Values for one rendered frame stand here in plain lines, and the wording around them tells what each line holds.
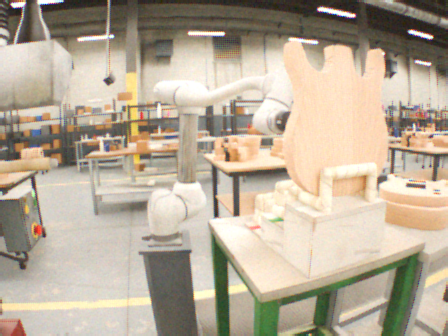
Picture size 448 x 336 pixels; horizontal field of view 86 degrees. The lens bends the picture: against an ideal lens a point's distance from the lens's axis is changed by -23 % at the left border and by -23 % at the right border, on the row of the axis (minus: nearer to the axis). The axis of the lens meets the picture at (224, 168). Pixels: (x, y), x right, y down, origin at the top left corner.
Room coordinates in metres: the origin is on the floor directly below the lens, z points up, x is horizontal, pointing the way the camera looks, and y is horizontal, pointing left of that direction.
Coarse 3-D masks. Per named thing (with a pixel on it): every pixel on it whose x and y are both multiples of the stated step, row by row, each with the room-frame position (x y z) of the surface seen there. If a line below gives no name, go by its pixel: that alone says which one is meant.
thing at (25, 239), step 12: (12, 192) 0.89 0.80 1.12; (24, 192) 0.89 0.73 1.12; (0, 204) 0.79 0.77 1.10; (12, 204) 0.80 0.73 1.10; (24, 204) 0.84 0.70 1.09; (0, 216) 0.78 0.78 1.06; (12, 216) 0.80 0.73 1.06; (24, 216) 0.82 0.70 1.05; (36, 216) 0.93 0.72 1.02; (12, 228) 0.79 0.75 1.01; (24, 228) 0.81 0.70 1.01; (12, 240) 0.79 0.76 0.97; (24, 240) 0.80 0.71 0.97; (36, 240) 0.88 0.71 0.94; (0, 252) 0.78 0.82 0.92; (12, 252) 0.79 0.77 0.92; (24, 252) 0.83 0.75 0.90
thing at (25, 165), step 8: (16, 160) 0.65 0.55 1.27; (24, 160) 0.65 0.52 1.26; (32, 160) 0.65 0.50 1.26; (40, 160) 0.66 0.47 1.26; (48, 160) 0.66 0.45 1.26; (0, 168) 0.62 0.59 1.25; (8, 168) 0.63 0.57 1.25; (16, 168) 0.64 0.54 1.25; (24, 168) 0.64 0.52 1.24; (32, 168) 0.65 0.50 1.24; (40, 168) 0.66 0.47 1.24; (48, 168) 0.67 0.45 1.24
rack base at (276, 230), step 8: (264, 216) 0.91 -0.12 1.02; (272, 216) 0.90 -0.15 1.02; (264, 224) 0.91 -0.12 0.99; (272, 224) 0.85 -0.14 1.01; (280, 224) 0.83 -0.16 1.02; (264, 232) 0.91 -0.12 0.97; (272, 232) 0.85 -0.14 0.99; (280, 232) 0.80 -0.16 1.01; (264, 240) 0.91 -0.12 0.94; (272, 240) 0.85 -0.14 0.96; (280, 240) 0.80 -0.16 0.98; (272, 248) 0.85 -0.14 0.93; (280, 248) 0.80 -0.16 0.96
